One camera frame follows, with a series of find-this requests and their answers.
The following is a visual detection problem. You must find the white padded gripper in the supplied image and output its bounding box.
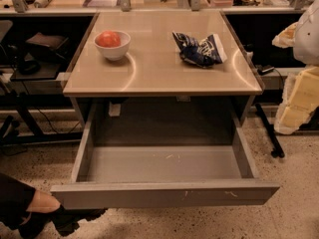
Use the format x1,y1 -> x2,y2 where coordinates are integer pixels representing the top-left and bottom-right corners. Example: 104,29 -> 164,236
272,23 -> 319,134

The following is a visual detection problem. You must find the grey top drawer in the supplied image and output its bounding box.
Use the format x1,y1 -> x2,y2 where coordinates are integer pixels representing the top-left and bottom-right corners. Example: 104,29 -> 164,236
52,99 -> 280,209

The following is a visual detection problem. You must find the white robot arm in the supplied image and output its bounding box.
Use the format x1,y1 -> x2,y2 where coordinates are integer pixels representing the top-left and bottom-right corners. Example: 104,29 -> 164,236
272,0 -> 319,134

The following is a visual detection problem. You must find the grey cabinet with beige top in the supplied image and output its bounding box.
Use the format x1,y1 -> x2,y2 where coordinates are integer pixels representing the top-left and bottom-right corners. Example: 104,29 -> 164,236
62,10 -> 266,128

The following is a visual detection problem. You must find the black table leg right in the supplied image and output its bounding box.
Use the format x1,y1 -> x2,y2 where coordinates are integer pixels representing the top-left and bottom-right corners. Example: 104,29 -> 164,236
255,104 -> 285,158

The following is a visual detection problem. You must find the blue crumpled chip bag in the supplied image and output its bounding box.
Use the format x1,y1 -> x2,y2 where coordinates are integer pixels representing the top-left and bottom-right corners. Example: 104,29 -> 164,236
172,32 -> 227,68

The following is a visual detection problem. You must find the white ceramic bowl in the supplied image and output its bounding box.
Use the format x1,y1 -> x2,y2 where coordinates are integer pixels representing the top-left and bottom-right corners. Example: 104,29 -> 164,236
94,30 -> 131,61

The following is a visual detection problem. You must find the red apple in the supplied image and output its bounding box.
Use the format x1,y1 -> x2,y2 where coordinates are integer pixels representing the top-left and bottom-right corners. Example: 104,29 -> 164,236
96,31 -> 121,48

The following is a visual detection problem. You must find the dark box on shelf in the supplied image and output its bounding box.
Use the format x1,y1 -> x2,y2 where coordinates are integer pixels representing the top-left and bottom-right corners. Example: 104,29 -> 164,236
25,32 -> 69,63

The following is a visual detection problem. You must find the black leather shoe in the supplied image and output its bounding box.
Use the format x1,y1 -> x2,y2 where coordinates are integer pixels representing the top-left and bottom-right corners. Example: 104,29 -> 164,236
18,206 -> 106,239

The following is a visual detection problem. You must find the person's leg with black trousers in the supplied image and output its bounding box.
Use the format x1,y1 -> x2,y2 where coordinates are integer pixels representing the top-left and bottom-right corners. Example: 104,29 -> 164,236
0,173 -> 61,230

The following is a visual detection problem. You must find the black power adapter with cable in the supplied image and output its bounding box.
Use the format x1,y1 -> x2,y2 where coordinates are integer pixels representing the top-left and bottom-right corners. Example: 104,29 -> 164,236
256,65 -> 275,76

